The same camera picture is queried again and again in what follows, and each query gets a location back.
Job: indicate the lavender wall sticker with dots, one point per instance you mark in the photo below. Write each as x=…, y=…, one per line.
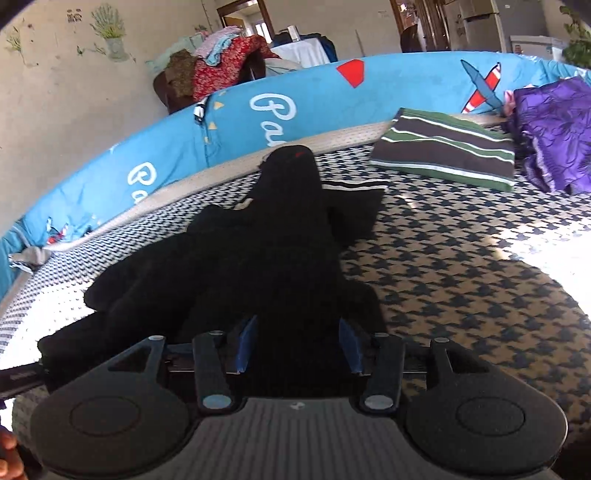
x=115, y=46

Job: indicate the black garment with white stripes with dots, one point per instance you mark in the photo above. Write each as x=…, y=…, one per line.
x=277, y=258

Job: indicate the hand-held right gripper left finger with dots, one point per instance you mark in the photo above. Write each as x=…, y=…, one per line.
x=249, y=344

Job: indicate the pale green cloth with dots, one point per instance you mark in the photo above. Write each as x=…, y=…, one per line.
x=161, y=62

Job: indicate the green potted plant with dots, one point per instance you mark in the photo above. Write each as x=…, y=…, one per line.
x=577, y=46

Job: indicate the grey refrigerator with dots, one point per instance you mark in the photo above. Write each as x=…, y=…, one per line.
x=480, y=32

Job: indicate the light blue cloth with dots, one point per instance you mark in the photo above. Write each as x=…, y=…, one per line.
x=219, y=53

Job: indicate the wooden door frame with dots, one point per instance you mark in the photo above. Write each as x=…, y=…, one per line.
x=264, y=18
x=429, y=23

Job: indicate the white tablecloth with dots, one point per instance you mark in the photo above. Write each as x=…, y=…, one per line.
x=304, y=53

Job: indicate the purple cloth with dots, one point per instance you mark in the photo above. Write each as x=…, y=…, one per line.
x=554, y=129

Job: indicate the pink striped cloth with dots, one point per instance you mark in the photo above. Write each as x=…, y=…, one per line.
x=210, y=44

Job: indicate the dark wooden chair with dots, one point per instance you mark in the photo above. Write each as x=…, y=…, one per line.
x=173, y=101

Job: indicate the brown patterned cloth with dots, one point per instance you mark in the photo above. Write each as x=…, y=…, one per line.
x=182, y=69

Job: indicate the white bottle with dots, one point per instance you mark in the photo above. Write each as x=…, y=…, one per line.
x=292, y=33

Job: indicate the small pink cloth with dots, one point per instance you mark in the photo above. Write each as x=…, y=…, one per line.
x=509, y=101

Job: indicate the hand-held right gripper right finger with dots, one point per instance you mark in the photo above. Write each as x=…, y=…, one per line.
x=348, y=344

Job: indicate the green grey striped folded cloth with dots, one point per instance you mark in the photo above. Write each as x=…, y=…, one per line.
x=443, y=147

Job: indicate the dark blue cloth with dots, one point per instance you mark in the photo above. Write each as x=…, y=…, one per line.
x=328, y=48

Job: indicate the blue printed bedsheet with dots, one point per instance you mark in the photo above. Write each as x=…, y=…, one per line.
x=323, y=92

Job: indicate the person's left hand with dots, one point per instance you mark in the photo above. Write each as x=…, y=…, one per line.
x=9, y=457

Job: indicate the houndstooth bed cover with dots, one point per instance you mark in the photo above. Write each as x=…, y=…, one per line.
x=461, y=277

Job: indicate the white chest freezer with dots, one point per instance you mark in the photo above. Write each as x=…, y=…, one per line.
x=538, y=48

